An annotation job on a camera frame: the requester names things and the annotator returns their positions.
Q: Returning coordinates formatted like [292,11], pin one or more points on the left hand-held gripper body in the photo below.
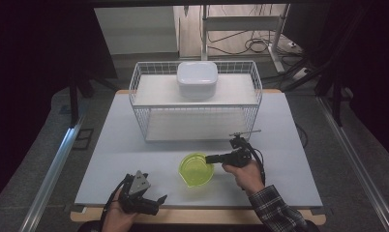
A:
[137,196]

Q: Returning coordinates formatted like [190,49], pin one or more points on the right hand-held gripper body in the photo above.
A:
[239,158]

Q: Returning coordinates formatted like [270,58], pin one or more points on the green round bowl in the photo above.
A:
[194,172]

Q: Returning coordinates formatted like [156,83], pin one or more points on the white square bowl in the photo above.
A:
[197,77]

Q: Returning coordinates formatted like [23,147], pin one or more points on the person's right hand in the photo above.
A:
[247,177]

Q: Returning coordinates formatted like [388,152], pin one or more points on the person's left hand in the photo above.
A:
[116,219]

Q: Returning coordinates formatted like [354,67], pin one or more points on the white table mat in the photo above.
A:
[125,158]

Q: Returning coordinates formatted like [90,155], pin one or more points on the white power strip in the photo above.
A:
[300,74]

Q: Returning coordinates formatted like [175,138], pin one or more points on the black metal stand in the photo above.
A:
[337,103]
[74,103]

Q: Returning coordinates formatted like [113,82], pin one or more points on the white cabinet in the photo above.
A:
[136,30]

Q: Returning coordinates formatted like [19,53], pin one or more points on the aluminium rail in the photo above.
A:
[357,161]
[50,180]

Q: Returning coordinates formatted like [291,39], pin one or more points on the white desk frame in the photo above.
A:
[241,23]

